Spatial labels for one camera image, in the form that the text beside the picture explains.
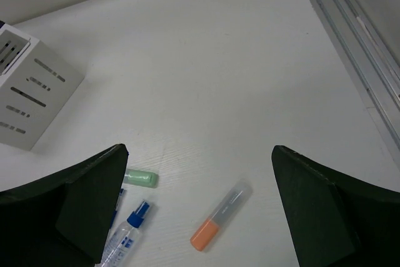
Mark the orange highlighter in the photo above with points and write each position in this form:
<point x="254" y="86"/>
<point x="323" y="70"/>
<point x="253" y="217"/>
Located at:
<point x="221" y="215"/>

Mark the blue ballpoint pen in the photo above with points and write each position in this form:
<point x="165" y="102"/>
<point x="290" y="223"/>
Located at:
<point x="117" y="207"/>

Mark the aluminium side rail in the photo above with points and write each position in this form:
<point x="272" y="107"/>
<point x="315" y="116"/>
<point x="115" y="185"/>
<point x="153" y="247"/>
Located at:
<point x="367" y="57"/>

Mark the white slotted organizer box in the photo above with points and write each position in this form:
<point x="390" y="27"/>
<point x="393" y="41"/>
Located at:
<point x="35" y="85"/>

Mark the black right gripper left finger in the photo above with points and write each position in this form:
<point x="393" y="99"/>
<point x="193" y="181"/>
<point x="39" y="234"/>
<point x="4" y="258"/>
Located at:
<point x="63" y="219"/>

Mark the clear blue-capped spray bottle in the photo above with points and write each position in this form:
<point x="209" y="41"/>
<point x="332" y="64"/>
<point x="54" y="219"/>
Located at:
<point x="125" y="237"/>

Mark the green highlighter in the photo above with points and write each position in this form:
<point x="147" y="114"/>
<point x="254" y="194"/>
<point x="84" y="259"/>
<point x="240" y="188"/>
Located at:
<point x="145" y="179"/>

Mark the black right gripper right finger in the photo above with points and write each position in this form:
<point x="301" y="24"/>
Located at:
<point x="335" y="219"/>

